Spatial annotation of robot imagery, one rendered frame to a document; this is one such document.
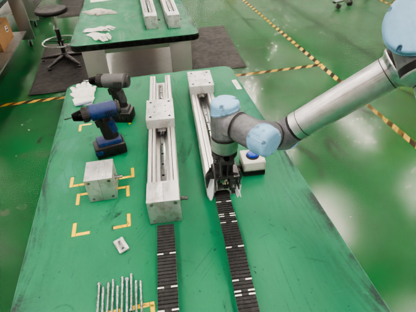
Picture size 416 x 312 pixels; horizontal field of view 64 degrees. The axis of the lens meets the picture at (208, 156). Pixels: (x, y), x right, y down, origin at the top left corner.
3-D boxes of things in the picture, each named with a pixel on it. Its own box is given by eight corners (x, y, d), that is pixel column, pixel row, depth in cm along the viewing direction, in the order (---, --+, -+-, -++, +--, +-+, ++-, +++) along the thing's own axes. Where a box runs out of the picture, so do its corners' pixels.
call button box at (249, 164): (265, 174, 121) (266, 161, 117) (238, 177, 120) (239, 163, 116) (259, 160, 127) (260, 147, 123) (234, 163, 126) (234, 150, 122)
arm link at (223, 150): (208, 129, 93) (238, 127, 94) (209, 143, 96) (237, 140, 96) (212, 145, 87) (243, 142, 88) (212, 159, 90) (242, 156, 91)
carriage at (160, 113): (176, 132, 134) (174, 117, 129) (148, 135, 133) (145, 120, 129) (174, 111, 146) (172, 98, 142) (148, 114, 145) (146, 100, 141)
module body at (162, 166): (180, 200, 112) (178, 181, 107) (150, 203, 111) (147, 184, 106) (171, 90, 174) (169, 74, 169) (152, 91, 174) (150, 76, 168)
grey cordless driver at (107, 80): (134, 123, 150) (125, 78, 137) (91, 122, 152) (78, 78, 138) (138, 114, 156) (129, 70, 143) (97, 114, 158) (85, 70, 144)
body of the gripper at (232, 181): (214, 194, 96) (213, 161, 89) (210, 174, 103) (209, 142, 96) (240, 190, 97) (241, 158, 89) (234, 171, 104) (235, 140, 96)
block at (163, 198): (189, 220, 105) (187, 198, 99) (150, 224, 104) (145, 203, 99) (187, 199, 112) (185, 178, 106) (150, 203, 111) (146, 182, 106)
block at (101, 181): (124, 197, 114) (119, 176, 108) (90, 202, 113) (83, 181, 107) (125, 177, 122) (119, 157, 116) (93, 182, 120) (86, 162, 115)
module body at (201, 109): (236, 194, 114) (236, 174, 108) (207, 197, 113) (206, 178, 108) (207, 86, 176) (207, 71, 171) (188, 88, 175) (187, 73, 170)
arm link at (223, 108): (226, 112, 79) (202, 99, 84) (226, 149, 86) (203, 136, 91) (249, 100, 83) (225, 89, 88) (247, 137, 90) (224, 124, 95)
